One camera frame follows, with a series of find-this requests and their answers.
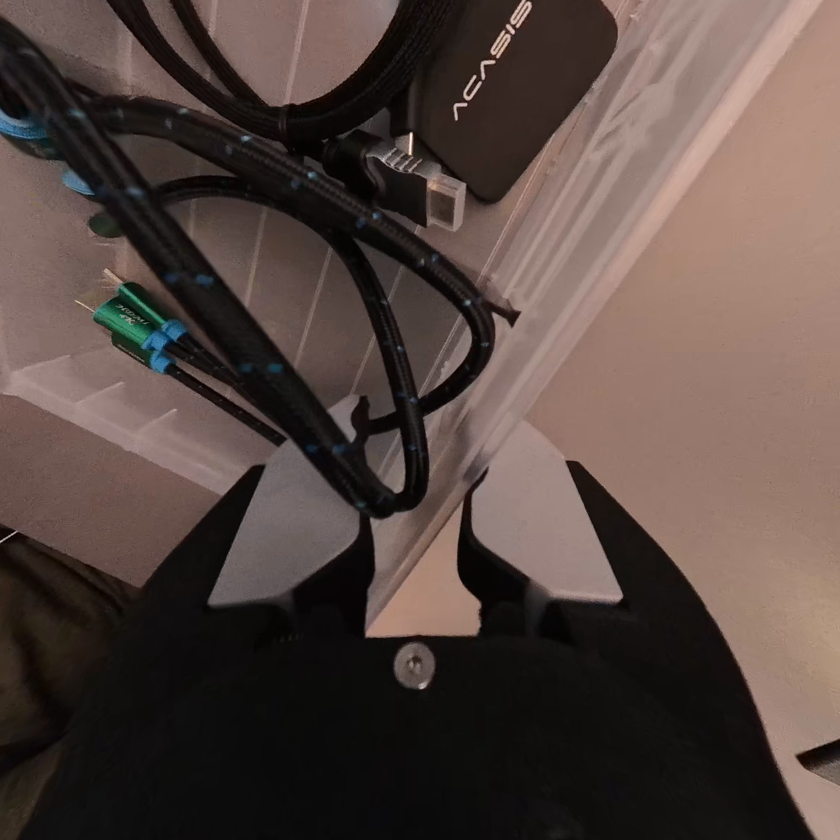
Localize black cable capped grey plug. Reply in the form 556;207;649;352
108;0;468;232

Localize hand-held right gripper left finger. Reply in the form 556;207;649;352
208;395;376;611

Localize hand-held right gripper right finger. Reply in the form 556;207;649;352
457;420;624;608

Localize braided hdmi cable green plugs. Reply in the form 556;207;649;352
0;20;434;521
62;95;497;447

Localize clear plastic organizer box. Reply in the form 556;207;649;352
0;0;828;634

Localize person's olive pants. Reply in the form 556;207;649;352
0;525;155;802

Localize black usb cable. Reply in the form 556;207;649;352
319;128;421;191

